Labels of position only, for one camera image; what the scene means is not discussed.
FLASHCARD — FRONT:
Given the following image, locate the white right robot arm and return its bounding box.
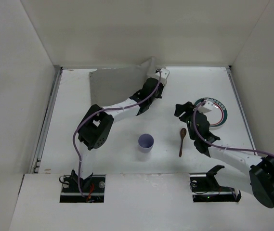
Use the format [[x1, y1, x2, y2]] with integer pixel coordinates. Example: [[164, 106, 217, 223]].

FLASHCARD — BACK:
[[174, 100, 274, 208]]

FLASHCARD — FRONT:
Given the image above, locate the lavender cup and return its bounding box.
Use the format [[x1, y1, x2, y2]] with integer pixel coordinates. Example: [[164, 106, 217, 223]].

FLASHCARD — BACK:
[[138, 134, 154, 154]]

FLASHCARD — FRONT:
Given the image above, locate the green rimmed white plate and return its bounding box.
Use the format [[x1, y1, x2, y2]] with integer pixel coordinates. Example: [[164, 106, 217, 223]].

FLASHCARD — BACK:
[[194, 98, 228, 128]]

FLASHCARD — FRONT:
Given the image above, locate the right aluminium table rail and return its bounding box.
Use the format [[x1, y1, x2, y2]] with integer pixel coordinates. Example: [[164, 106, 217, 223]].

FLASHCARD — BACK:
[[226, 66, 256, 150]]

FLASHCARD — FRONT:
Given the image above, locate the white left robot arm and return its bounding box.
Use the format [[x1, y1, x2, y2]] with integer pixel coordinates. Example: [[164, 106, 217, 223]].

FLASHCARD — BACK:
[[72, 77, 165, 193]]

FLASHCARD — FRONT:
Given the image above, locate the brown wooden spoon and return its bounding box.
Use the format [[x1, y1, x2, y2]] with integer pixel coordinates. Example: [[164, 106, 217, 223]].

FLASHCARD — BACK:
[[179, 128, 187, 157]]

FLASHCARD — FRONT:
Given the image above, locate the grey cloth placemat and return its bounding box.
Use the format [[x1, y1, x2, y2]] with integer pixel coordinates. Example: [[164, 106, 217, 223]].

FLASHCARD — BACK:
[[89, 57, 156, 107]]

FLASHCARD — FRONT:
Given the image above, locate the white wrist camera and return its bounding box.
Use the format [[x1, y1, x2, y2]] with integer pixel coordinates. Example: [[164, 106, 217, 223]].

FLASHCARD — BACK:
[[198, 100, 214, 113], [155, 68, 170, 86]]

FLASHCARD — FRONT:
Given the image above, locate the aluminium table rail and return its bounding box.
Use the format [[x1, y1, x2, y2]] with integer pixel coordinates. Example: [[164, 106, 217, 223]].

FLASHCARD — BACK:
[[226, 66, 256, 150], [29, 65, 63, 174]]

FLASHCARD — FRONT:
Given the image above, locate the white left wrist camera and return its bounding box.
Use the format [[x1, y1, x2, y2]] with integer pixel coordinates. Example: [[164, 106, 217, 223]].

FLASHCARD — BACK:
[[155, 68, 170, 86]]

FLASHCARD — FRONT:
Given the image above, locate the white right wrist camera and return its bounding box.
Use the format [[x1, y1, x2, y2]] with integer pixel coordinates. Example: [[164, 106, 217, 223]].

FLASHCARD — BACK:
[[198, 100, 214, 113]]

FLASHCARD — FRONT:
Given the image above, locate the left aluminium table rail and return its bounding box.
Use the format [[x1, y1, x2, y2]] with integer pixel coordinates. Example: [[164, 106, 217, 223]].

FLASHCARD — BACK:
[[29, 65, 63, 174]]

